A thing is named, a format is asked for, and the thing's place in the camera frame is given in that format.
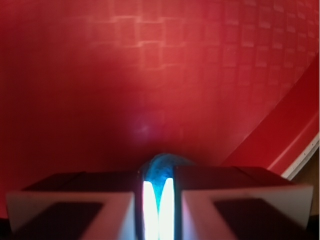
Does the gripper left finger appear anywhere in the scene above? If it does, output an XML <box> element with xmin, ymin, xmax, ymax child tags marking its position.
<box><xmin>6</xmin><ymin>171</ymin><xmax>147</xmax><ymax>240</ymax></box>

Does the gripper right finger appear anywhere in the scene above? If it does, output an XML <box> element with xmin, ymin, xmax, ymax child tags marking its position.
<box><xmin>173</xmin><ymin>165</ymin><xmax>314</xmax><ymax>240</ymax></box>

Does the blue textured ball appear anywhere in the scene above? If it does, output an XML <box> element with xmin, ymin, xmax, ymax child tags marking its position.
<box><xmin>139</xmin><ymin>153</ymin><xmax>197</xmax><ymax>214</ymax></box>

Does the red plastic tray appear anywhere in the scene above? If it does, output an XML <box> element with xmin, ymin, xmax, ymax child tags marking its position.
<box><xmin>0</xmin><ymin>0</ymin><xmax>320</xmax><ymax>221</ymax></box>

